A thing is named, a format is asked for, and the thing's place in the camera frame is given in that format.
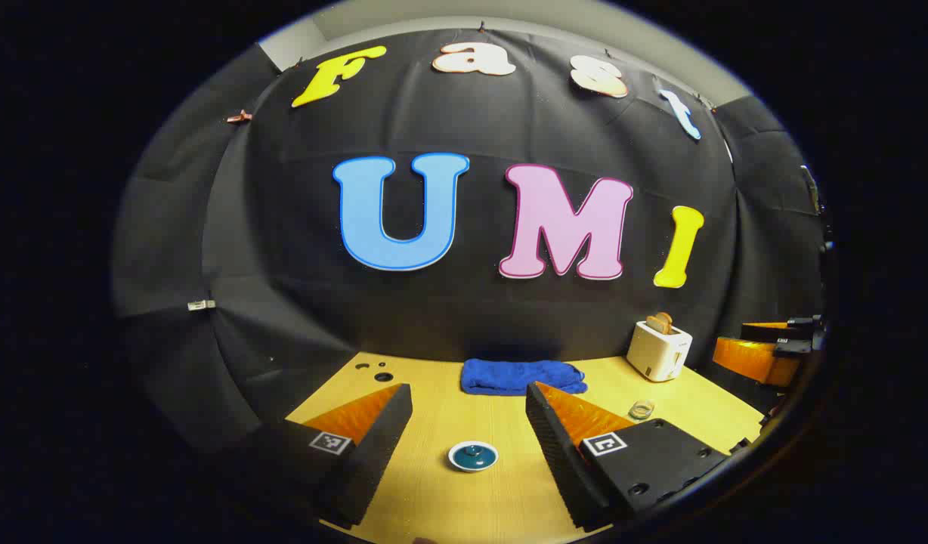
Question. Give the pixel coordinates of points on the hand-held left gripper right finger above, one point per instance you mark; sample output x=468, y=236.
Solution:
x=558, y=461

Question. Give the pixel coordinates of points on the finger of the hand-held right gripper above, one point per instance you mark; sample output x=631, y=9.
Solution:
x=800, y=332
x=751, y=359

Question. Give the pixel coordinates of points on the brown toast slice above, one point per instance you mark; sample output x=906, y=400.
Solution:
x=665, y=319
x=653, y=326

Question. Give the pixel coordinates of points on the teal and white teacup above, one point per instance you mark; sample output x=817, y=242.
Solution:
x=471, y=469

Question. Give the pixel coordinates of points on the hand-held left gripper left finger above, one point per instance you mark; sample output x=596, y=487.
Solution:
x=373, y=461

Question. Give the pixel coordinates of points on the white cloth clip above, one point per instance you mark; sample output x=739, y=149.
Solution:
x=201, y=304

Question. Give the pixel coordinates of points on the white toaster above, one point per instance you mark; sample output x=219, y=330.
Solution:
x=657, y=355

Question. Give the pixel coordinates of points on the blue folded towel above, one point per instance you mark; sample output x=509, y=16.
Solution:
x=521, y=376

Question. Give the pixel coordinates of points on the black backdrop cloth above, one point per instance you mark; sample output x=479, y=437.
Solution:
x=434, y=317

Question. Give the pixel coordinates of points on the red cloth clip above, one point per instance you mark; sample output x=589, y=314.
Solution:
x=239, y=116

